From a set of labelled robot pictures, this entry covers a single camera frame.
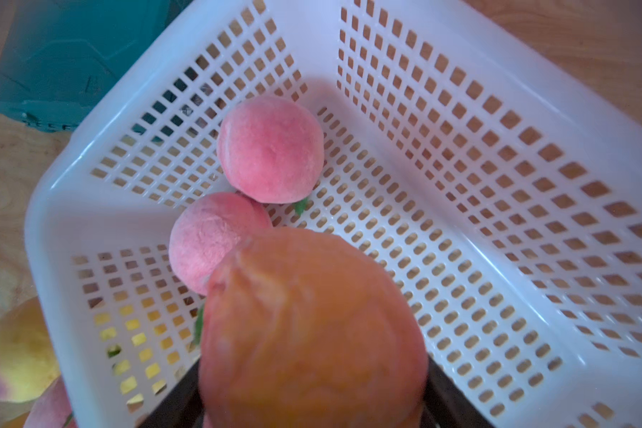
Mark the pink peach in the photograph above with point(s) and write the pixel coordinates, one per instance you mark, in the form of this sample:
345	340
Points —
271	149
52	409
207	231

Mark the yellow peach red spot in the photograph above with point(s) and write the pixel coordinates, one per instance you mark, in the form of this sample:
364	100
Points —
28	364

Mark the white plastic perforated basket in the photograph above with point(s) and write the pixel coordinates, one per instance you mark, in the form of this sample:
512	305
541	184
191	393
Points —
502	196

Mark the green plastic tool case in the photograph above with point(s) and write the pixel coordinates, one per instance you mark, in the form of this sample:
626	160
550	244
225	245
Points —
62	57

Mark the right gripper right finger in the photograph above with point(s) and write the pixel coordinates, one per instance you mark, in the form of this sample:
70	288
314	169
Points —
445	406

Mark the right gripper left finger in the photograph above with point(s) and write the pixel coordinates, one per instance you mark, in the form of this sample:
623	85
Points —
181	408

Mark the orange red peach front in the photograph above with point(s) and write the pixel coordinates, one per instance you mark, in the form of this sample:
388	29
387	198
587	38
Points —
301	329

